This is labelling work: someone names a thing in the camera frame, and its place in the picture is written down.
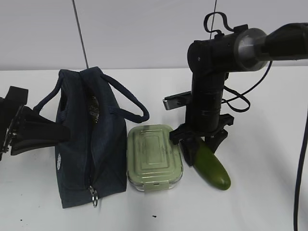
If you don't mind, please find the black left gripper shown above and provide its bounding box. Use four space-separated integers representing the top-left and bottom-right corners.
0 86 70 159

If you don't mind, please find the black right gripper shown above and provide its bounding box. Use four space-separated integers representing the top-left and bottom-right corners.
169 115 234 166

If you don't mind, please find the green cucumber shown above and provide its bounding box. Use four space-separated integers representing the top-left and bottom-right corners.
193 139 231 191

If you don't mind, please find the green lid lunch box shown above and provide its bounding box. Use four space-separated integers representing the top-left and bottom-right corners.
127 124 183 192

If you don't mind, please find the dark blue lunch bag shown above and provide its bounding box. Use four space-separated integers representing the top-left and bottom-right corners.
34 67 150 208

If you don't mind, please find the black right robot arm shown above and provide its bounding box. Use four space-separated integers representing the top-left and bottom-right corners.
164 23 308 166

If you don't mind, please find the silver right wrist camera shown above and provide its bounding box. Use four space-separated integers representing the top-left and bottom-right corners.
163 91 192 110

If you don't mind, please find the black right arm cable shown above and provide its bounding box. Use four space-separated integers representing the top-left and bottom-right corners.
203 11 274 113

